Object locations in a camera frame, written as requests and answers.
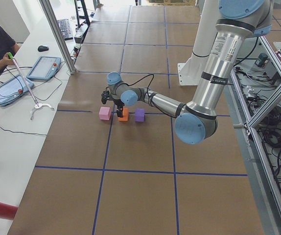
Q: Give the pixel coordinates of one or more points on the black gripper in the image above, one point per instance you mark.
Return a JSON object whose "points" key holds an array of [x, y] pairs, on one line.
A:
{"points": [[118, 102]]}

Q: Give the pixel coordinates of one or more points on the reacher grabber stick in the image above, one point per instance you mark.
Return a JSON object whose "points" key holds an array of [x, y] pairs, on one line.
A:
{"points": [[38, 105]]}

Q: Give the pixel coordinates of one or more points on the blue teach pendant far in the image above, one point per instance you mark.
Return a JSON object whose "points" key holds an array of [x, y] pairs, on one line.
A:
{"points": [[44, 68]]}

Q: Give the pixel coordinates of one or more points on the pink foam cube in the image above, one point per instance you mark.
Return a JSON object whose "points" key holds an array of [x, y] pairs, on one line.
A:
{"points": [[105, 113]]}

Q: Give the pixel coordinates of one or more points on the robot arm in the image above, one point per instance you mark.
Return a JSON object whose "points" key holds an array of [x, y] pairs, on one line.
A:
{"points": [[223, 27]]}

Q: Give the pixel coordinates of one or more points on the blue teach pendant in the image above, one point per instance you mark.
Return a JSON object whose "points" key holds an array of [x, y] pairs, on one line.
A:
{"points": [[44, 68], [12, 90]]}

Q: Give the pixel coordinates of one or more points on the aluminium frame column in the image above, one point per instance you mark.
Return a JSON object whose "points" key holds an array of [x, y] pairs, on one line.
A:
{"points": [[50, 16]]}

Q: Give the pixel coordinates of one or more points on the black keyboard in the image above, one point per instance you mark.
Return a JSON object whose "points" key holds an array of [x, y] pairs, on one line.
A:
{"points": [[65, 28]]}

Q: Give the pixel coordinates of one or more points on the blue teach pendant near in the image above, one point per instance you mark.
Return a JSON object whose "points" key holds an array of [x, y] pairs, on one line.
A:
{"points": [[12, 90]]}

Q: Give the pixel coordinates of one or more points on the orange foam cube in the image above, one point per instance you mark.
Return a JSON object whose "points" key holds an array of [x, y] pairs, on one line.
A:
{"points": [[125, 115]]}

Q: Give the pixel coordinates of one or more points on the black computer mouse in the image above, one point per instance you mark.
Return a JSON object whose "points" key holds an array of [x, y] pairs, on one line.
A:
{"points": [[43, 48]]}

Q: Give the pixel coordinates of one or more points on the purple foam cube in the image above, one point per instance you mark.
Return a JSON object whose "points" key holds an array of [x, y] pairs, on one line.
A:
{"points": [[139, 115]]}

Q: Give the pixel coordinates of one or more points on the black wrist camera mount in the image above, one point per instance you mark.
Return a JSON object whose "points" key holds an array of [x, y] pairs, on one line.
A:
{"points": [[106, 96]]}

